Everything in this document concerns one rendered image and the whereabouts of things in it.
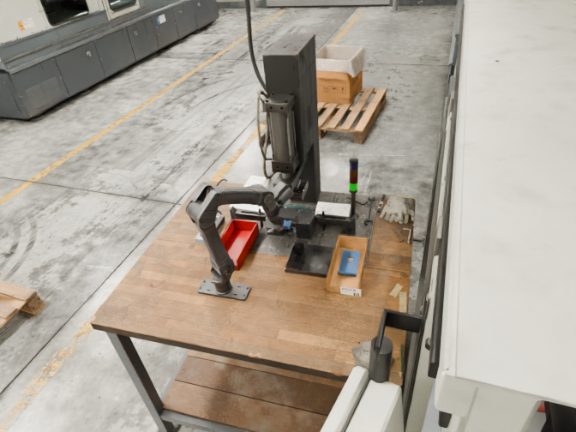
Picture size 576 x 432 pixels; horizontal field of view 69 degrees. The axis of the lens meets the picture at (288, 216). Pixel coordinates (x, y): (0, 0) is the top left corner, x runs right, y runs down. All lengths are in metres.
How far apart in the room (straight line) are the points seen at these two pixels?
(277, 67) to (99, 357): 2.01
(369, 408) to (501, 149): 0.50
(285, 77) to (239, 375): 1.43
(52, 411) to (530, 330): 2.51
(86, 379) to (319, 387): 1.36
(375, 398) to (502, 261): 0.28
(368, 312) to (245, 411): 0.86
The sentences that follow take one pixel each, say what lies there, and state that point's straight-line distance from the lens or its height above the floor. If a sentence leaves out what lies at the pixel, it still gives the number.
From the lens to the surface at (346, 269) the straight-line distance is 1.65.
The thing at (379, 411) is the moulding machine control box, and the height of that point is 1.46.
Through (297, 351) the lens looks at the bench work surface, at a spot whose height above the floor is 0.90.
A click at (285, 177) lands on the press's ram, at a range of 1.68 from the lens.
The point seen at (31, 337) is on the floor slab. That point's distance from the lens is 3.19.
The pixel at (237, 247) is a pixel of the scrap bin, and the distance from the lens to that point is 1.81.
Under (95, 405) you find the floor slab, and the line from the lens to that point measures 2.66.
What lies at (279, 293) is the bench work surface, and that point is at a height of 0.90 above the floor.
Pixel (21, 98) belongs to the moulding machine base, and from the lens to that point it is 6.42.
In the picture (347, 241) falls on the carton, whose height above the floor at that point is 0.94.
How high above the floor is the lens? 2.07
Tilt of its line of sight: 37 degrees down
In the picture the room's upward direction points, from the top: 6 degrees counter-clockwise
